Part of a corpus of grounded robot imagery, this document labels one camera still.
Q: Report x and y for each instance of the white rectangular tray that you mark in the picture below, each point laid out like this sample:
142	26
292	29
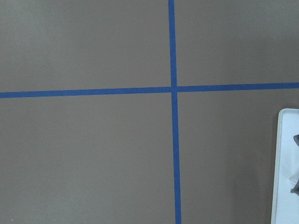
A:
285	200

